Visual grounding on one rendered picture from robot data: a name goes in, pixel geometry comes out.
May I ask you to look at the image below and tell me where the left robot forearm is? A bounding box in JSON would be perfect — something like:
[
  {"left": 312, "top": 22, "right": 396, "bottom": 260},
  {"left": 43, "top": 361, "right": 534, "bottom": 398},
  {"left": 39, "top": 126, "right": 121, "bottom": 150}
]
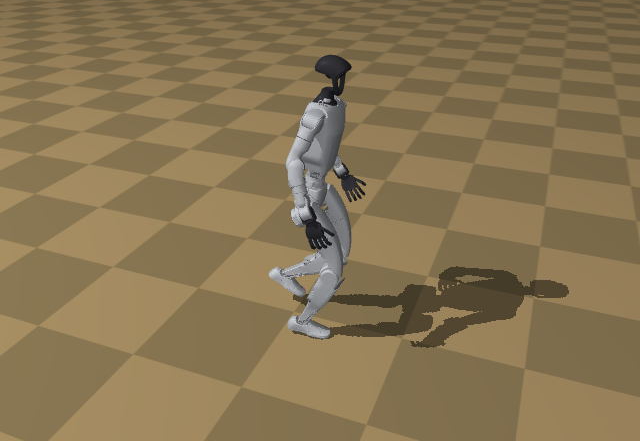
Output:
[{"left": 333, "top": 155, "right": 346, "bottom": 175}]

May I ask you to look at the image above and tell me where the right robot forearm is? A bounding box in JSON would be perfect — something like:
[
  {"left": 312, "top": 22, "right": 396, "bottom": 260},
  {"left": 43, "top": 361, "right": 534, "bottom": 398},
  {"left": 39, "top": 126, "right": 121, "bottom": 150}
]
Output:
[{"left": 288, "top": 160, "right": 312, "bottom": 221}]

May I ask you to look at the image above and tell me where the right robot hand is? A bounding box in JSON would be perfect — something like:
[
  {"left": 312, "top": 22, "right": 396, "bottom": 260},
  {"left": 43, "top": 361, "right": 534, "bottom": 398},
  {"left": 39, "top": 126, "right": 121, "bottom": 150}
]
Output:
[{"left": 299, "top": 206, "right": 334, "bottom": 250}]

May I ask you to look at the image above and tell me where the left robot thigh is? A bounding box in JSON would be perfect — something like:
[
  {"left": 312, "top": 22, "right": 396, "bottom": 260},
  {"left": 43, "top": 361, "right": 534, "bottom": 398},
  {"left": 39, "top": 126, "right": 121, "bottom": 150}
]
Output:
[{"left": 320, "top": 184, "right": 351, "bottom": 264}]

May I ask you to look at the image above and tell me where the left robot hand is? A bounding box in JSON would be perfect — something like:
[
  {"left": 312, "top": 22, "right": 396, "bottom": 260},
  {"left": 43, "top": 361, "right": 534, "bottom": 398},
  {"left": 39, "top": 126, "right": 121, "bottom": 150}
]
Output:
[{"left": 333, "top": 163, "right": 366, "bottom": 202}]

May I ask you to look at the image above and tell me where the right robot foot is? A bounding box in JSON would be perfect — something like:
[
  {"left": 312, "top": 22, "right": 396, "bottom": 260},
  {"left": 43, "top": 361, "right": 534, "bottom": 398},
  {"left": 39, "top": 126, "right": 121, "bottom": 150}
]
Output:
[{"left": 287, "top": 315, "right": 331, "bottom": 339}]

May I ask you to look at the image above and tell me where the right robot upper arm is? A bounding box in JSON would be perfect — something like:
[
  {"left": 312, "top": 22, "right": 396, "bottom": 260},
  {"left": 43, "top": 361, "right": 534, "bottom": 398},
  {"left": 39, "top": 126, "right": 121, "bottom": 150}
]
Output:
[{"left": 286, "top": 108, "right": 325, "bottom": 172}]

